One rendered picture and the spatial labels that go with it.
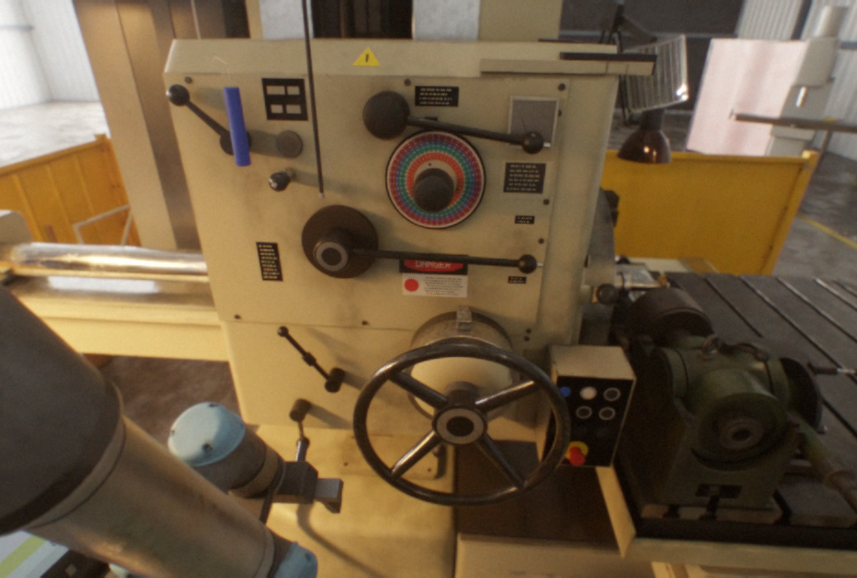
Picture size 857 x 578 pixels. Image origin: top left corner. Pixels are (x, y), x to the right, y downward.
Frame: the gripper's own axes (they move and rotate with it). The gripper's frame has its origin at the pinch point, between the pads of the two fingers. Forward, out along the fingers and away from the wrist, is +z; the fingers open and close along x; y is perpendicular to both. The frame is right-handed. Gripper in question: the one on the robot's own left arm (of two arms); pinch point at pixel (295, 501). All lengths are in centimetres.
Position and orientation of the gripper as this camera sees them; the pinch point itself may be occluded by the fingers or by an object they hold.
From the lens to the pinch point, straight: 89.0
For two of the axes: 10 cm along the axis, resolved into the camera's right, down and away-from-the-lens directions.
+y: 0.5, -7.8, 6.2
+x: -9.9, 0.5, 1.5
